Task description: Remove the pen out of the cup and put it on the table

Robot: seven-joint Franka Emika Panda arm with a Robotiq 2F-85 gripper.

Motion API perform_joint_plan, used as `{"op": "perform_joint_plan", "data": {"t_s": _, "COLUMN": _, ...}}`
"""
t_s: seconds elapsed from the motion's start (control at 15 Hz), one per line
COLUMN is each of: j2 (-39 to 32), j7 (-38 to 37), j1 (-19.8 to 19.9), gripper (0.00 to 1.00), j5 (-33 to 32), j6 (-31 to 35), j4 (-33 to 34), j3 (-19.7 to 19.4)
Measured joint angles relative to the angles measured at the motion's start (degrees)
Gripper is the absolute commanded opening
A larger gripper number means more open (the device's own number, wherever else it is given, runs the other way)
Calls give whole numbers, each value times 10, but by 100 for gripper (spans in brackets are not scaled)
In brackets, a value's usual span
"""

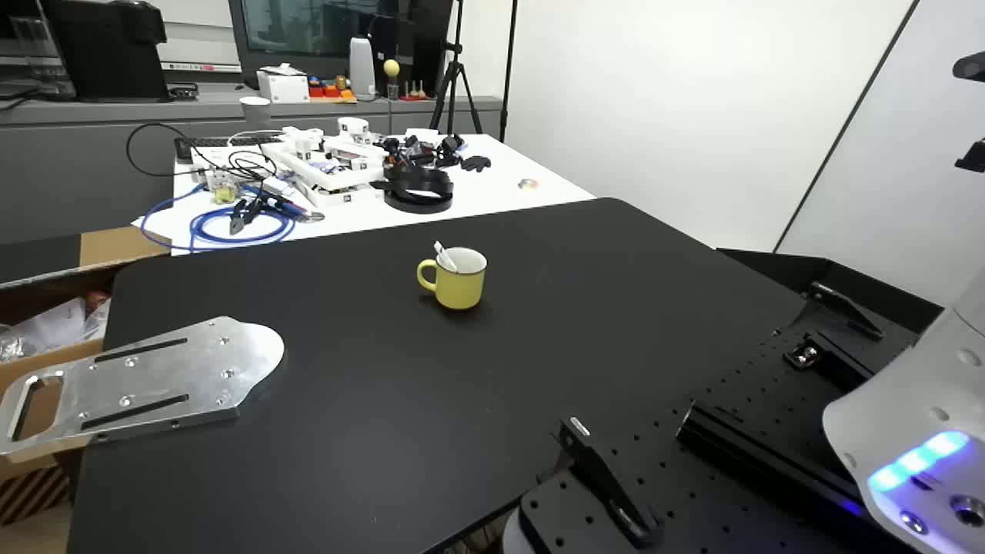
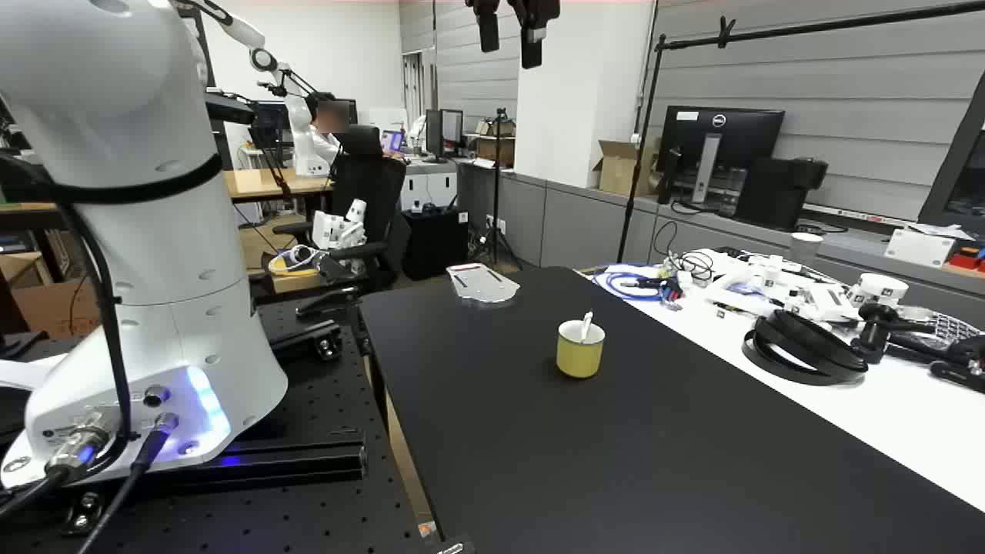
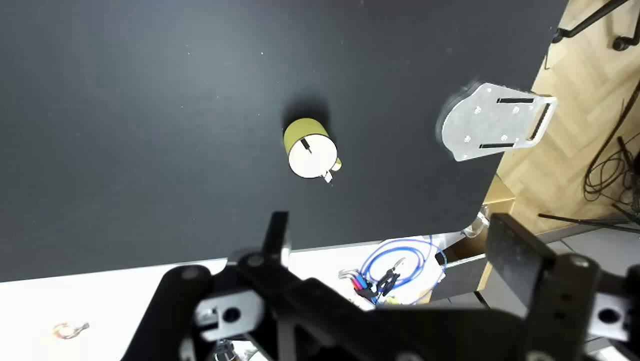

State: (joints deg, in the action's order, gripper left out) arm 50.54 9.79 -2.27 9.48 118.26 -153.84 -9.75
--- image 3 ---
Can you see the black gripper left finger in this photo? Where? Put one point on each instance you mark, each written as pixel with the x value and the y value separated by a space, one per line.
pixel 276 234

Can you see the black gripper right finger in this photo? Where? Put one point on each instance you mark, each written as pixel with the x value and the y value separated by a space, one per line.
pixel 516 261

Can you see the yellow cup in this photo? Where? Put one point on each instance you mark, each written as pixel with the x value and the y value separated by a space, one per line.
pixel 296 129

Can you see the red and black clips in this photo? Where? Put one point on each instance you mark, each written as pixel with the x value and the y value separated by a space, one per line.
pixel 382 281

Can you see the silver metal mounting plate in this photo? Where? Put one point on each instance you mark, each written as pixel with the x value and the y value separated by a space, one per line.
pixel 487 120

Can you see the black tripod leg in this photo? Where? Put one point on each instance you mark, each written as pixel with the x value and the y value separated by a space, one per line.
pixel 587 23

